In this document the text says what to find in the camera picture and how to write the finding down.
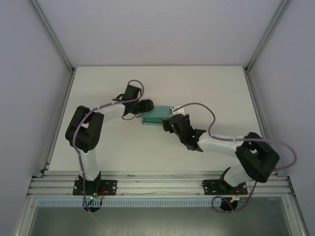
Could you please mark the teal paper box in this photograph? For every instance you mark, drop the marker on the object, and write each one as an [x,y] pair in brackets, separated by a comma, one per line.
[155,116]

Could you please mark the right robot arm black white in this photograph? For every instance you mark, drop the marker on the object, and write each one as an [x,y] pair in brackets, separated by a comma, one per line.
[256,157]

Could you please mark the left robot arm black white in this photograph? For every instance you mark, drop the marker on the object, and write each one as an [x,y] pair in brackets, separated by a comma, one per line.
[85,130]

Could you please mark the small circuit board white label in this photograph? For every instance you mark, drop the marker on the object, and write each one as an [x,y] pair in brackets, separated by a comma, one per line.
[238,198]

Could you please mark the small circuit board green light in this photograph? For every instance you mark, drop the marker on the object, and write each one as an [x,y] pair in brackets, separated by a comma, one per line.
[92,197]

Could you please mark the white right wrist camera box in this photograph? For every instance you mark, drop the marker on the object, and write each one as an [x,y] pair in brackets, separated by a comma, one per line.
[177,110]

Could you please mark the aluminium mounting rail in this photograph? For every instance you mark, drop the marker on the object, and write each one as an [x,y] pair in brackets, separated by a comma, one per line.
[160,182]

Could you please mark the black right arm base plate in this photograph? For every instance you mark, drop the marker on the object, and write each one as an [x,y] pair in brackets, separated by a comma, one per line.
[209,187]

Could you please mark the aluminium table side rail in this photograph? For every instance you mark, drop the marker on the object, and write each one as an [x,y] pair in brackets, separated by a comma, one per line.
[256,98]
[62,103]

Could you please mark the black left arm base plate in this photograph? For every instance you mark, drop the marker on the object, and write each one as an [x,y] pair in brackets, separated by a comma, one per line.
[110,186]

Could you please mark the aluminium frame post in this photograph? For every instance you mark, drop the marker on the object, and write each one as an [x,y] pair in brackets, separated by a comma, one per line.
[267,37]
[53,37]

